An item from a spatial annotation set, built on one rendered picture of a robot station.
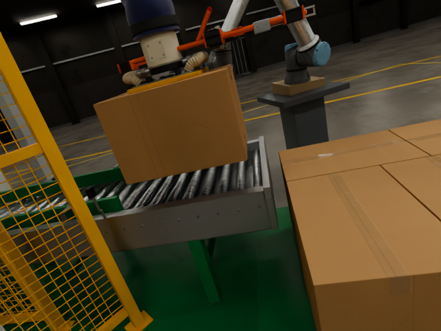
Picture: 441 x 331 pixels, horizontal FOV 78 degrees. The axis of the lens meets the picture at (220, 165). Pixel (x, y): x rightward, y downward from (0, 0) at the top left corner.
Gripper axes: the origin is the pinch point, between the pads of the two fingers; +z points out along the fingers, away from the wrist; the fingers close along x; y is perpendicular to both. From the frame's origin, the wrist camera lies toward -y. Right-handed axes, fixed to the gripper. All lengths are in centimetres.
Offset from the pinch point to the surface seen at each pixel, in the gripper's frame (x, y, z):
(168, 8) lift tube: 16.0, 17.9, 5.1
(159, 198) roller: -67, 49, 14
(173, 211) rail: -64, 34, 36
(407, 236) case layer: -67, -45, 67
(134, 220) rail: -65, 53, 36
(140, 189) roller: -67, 67, -2
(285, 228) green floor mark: -121, -11, -19
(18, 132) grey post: -30, 277, -157
